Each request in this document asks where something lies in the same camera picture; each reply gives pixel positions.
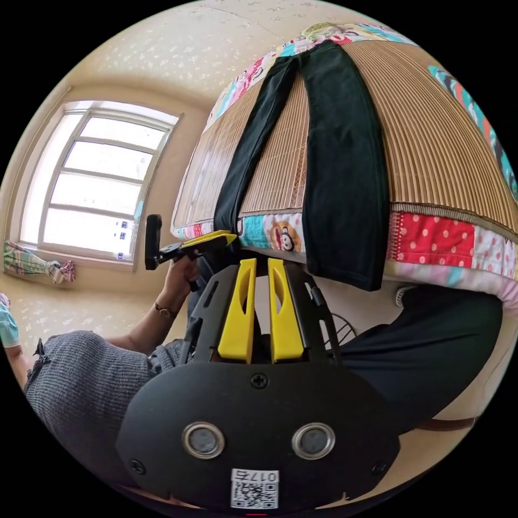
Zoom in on black long pants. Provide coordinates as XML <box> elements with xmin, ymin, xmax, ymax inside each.
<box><xmin>213</xmin><ymin>40</ymin><xmax>390</xmax><ymax>292</ymax></box>

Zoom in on person's left hand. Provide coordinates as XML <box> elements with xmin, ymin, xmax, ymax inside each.
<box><xmin>155</xmin><ymin>255</ymin><xmax>201</xmax><ymax>316</ymax></box>

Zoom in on person's left forearm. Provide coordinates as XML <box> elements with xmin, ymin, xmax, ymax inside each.
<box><xmin>103</xmin><ymin>301</ymin><xmax>182</xmax><ymax>358</ymax></box>

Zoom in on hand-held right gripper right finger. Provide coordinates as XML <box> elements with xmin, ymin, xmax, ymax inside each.
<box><xmin>267</xmin><ymin>257</ymin><xmax>305</xmax><ymax>363</ymax></box>

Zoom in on bed with woven mat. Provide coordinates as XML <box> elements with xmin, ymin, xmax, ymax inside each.
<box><xmin>169</xmin><ymin>22</ymin><xmax>518</xmax><ymax>318</ymax></box>

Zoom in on person's body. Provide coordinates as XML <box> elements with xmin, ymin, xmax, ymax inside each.
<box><xmin>0</xmin><ymin>283</ymin><xmax>504</xmax><ymax>493</ymax></box>

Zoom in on tied plaid curtain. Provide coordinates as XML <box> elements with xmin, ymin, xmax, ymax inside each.
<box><xmin>3</xmin><ymin>240</ymin><xmax>77</xmax><ymax>285</ymax></box>

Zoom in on window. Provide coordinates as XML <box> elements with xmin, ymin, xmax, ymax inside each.
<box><xmin>18</xmin><ymin>100</ymin><xmax>181</xmax><ymax>272</ymax></box>

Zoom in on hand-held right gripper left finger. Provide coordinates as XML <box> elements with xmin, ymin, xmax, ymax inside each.
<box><xmin>217</xmin><ymin>257</ymin><xmax>257</xmax><ymax>363</ymax></box>

